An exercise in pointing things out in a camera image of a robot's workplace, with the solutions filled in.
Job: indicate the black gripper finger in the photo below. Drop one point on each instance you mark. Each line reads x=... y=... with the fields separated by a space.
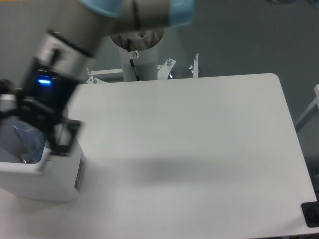
x=7 y=99
x=60 y=141

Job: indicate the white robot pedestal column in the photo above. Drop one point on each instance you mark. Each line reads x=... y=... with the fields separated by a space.
x=138 y=53

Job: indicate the white right table bracket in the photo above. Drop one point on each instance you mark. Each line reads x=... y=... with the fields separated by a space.
x=194 y=68

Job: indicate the white trash can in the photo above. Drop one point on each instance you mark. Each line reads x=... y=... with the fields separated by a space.
x=59 y=181

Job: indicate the white table bracket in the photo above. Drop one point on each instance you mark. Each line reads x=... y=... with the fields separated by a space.
x=104 y=76
x=194 y=68
x=165 y=70

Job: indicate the clear blue plastic bottle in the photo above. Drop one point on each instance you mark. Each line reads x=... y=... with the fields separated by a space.
x=32 y=140

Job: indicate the white left table bracket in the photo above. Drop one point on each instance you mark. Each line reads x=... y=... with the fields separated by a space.
x=104 y=76

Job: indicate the white frame at right edge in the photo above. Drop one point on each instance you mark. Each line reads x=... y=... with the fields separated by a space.
x=309 y=111

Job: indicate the white middle table bracket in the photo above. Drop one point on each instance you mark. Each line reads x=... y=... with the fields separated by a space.
x=165 y=70

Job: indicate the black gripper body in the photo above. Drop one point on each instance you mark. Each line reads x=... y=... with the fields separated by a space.
x=44 y=96

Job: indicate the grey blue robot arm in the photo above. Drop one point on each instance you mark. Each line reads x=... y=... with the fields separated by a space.
x=70 y=42

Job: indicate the trash inside can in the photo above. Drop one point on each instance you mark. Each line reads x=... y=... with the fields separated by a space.
x=7 y=157

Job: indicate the black clamp at table corner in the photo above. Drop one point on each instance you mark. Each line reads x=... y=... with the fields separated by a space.
x=311 y=213

